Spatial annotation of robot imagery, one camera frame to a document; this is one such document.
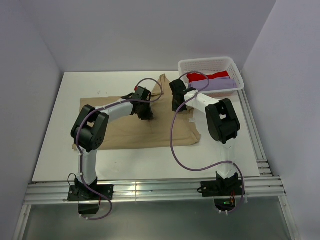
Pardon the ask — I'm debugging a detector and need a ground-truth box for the beige t shirt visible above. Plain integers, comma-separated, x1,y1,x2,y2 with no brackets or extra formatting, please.
71,73,202,151

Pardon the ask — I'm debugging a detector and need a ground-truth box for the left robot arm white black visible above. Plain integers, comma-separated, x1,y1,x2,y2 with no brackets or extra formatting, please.
70,86,153,201

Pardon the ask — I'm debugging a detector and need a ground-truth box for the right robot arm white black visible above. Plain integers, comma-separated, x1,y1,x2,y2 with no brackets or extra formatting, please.
169,79,245,197

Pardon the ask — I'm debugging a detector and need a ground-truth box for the red rolled t shirt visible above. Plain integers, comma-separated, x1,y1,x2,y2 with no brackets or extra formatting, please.
186,71,230,83

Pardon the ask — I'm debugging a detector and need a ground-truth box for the white plastic basket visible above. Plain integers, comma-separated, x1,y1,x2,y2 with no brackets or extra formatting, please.
178,57,245,97

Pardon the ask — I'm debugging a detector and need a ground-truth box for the lilac rolled t shirt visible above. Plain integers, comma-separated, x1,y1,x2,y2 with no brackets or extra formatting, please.
188,77,237,91

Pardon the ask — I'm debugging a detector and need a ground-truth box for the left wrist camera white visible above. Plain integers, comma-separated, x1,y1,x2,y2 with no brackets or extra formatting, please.
134,86,149,96

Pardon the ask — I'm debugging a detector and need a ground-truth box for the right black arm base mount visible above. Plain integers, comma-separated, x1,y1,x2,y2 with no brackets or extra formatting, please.
196,173,245,212

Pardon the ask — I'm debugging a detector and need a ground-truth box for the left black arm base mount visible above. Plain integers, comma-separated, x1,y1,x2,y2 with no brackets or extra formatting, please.
67,182,114,217

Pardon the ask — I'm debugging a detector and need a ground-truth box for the aluminium frame rail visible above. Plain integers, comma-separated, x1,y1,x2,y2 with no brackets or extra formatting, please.
12,71,301,240

